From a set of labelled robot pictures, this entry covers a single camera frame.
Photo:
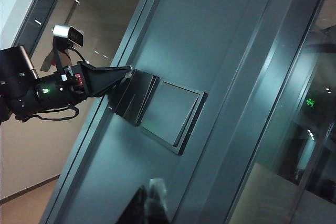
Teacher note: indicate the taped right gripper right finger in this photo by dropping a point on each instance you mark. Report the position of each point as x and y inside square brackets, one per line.
[158, 203]

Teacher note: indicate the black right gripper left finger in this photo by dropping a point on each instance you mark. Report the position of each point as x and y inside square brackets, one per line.
[140, 208]

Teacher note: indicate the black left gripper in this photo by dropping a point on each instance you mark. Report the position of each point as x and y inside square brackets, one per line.
[59, 91]

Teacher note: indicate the narrow black rocker switch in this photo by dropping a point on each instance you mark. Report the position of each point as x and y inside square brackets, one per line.
[126, 95]
[145, 98]

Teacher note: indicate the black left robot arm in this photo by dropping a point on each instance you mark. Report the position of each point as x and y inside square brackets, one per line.
[14, 82]

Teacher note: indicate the frosted glass pane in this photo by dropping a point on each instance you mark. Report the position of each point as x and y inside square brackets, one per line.
[283, 187]

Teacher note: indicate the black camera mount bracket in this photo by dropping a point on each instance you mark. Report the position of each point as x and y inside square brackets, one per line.
[58, 57]

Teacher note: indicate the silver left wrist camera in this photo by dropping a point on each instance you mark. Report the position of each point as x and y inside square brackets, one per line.
[68, 35]

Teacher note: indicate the wide black rocker switch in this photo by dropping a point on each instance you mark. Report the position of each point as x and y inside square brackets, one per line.
[170, 113]

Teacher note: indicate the black wall switch frame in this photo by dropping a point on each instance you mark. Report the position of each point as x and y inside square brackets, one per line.
[193, 124]

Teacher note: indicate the dark window frame strip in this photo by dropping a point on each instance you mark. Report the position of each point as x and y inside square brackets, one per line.
[44, 6]

